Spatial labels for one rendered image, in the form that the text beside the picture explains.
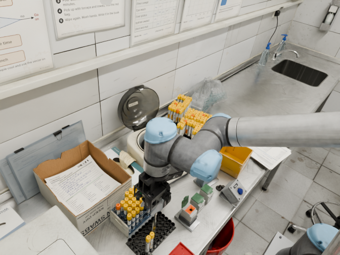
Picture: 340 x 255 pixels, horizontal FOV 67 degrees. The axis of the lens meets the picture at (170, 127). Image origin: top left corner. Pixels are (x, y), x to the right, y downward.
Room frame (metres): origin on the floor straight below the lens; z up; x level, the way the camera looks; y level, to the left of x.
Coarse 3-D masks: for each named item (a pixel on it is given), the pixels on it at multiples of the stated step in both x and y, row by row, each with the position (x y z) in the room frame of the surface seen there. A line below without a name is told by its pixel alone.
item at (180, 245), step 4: (180, 244) 0.46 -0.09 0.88; (176, 248) 0.45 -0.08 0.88; (180, 248) 0.45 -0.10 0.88; (184, 248) 0.45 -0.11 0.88; (188, 248) 0.45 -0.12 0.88; (172, 252) 0.43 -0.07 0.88; (176, 252) 0.43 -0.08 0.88; (180, 252) 0.44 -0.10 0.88; (184, 252) 0.44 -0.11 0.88; (188, 252) 0.44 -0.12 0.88; (192, 252) 0.44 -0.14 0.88
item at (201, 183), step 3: (219, 168) 0.80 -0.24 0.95; (216, 174) 0.79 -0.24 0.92; (216, 177) 0.80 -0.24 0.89; (195, 180) 0.77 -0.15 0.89; (198, 180) 0.75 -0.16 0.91; (201, 180) 0.74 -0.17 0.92; (213, 180) 0.78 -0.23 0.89; (216, 180) 0.78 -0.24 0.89; (198, 183) 0.75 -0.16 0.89; (201, 183) 0.74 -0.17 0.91; (204, 183) 0.74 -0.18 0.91; (207, 183) 0.75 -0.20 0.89; (210, 183) 0.76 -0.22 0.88; (213, 183) 0.76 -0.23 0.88; (201, 186) 0.73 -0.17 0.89; (210, 186) 0.75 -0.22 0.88
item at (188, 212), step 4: (188, 204) 0.58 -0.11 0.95; (184, 208) 0.56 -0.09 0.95; (188, 208) 0.57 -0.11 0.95; (192, 208) 0.57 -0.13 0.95; (184, 212) 0.56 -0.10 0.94; (188, 212) 0.55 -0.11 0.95; (192, 212) 0.55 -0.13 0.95; (196, 212) 0.56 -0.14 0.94; (184, 216) 0.55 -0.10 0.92; (188, 216) 0.54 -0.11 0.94; (192, 216) 0.54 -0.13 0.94; (188, 220) 0.54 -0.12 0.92
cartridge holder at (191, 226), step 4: (180, 212) 0.59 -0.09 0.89; (176, 216) 0.57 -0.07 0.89; (180, 216) 0.56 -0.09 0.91; (196, 216) 0.57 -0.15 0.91; (180, 220) 0.55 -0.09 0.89; (184, 220) 0.55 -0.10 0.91; (192, 220) 0.55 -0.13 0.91; (196, 220) 0.56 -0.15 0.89; (184, 224) 0.54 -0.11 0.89; (188, 224) 0.53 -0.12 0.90; (192, 224) 0.54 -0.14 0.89; (196, 224) 0.55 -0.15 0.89; (188, 228) 0.53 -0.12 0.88; (192, 228) 0.53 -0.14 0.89
